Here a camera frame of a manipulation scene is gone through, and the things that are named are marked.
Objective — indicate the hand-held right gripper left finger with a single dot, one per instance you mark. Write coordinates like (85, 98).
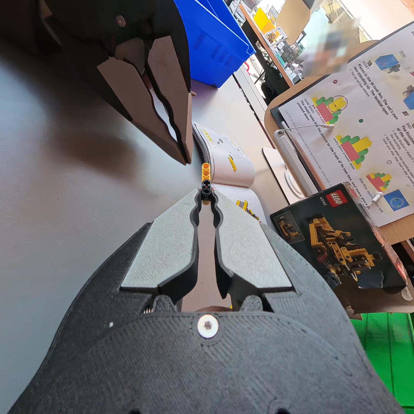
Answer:
(161, 255)

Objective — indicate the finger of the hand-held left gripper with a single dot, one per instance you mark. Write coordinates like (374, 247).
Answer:
(171, 81)
(135, 106)

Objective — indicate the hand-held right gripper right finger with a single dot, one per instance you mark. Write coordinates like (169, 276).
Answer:
(252, 255)

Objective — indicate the yellow and black lego piece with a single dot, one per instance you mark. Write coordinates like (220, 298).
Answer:
(206, 174)

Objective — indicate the black lego box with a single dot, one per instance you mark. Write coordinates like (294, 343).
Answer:
(339, 239)

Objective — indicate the lego instruction booklet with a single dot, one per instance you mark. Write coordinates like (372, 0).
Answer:
(226, 161)

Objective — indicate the blue plastic bin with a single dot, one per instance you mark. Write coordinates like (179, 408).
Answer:
(213, 45)

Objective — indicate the wooden background desk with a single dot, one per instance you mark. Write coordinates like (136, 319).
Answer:
(265, 45)

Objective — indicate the silver stand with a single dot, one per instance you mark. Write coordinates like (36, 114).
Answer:
(292, 161)

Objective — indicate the yellow storage bin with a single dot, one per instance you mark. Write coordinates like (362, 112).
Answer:
(262, 18)

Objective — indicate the wooden display board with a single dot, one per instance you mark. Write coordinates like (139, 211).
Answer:
(397, 231)

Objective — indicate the green plastic bin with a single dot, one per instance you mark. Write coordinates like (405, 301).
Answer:
(385, 355)

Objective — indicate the printed instruction sheet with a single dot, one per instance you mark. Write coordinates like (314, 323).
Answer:
(365, 123)

